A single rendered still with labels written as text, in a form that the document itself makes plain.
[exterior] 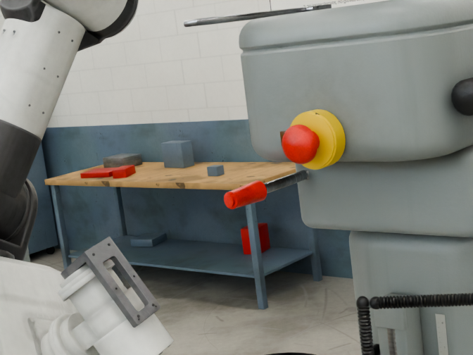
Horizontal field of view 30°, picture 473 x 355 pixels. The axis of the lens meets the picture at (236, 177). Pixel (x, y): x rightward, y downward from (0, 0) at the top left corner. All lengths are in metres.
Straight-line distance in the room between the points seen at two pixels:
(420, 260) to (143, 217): 6.84
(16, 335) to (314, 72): 0.40
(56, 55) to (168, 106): 6.32
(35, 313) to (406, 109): 0.43
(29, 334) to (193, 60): 6.23
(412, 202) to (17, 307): 0.43
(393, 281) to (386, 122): 0.26
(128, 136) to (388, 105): 6.92
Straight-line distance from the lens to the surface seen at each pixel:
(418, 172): 0.98
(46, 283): 0.98
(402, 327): 1.04
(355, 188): 1.03
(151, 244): 7.28
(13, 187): 1.03
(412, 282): 1.06
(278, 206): 6.76
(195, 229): 7.41
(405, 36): 0.87
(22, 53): 1.03
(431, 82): 0.87
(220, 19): 0.97
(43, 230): 8.56
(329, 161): 0.90
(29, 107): 1.03
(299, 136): 0.87
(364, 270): 1.09
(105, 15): 1.06
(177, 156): 6.91
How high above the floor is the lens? 1.88
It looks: 9 degrees down
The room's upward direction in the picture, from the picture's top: 7 degrees counter-clockwise
